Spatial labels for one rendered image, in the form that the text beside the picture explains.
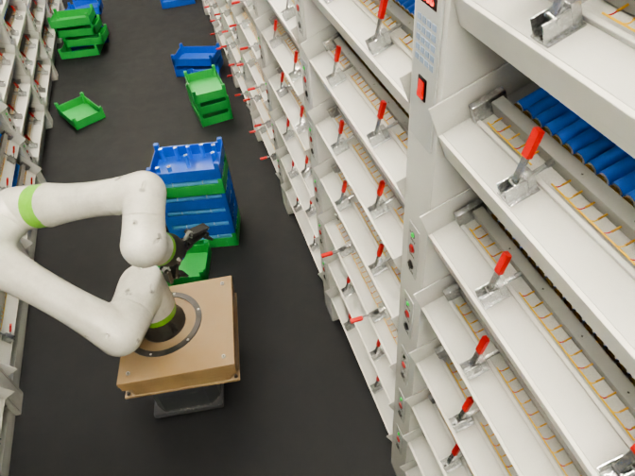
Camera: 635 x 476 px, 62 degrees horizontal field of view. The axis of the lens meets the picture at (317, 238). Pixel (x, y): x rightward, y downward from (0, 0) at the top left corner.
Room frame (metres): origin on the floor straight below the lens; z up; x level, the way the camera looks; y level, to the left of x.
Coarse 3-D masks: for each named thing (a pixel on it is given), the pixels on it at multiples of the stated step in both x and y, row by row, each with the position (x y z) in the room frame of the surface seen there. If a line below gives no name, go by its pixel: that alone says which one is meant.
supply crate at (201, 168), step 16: (192, 144) 2.00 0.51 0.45; (208, 144) 2.00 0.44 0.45; (160, 160) 1.99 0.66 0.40; (176, 160) 1.97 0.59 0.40; (192, 160) 1.96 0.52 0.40; (208, 160) 1.95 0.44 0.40; (160, 176) 1.81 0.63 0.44; (176, 176) 1.81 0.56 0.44; (192, 176) 1.81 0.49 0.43; (208, 176) 1.81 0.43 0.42
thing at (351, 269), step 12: (324, 216) 1.30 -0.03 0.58; (336, 216) 1.29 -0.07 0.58; (336, 228) 1.27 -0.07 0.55; (336, 240) 1.22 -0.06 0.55; (348, 264) 1.11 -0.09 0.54; (360, 264) 1.09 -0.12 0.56; (360, 276) 1.05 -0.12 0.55; (360, 288) 1.01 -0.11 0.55; (372, 288) 0.99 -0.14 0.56; (360, 300) 0.96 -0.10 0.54; (372, 300) 0.95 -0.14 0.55; (372, 324) 0.88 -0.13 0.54; (384, 324) 0.86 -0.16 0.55; (384, 336) 0.83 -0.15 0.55; (384, 348) 0.79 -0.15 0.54; (396, 348) 0.78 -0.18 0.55; (396, 360) 0.75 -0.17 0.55
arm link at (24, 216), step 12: (0, 192) 1.16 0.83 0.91; (12, 192) 1.14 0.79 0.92; (24, 192) 1.13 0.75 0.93; (0, 204) 1.11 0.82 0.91; (12, 204) 1.11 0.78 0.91; (24, 204) 1.09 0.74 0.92; (12, 216) 1.09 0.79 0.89; (24, 216) 1.08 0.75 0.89; (24, 228) 1.09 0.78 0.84; (36, 228) 1.09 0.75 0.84
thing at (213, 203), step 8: (192, 200) 1.81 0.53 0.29; (200, 200) 1.81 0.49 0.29; (208, 200) 1.81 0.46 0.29; (216, 200) 1.81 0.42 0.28; (224, 200) 1.81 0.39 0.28; (168, 208) 1.81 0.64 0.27; (176, 208) 1.81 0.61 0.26; (184, 208) 1.81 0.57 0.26; (192, 208) 1.81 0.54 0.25; (200, 208) 1.81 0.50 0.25; (208, 208) 1.81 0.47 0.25; (216, 208) 1.81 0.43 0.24
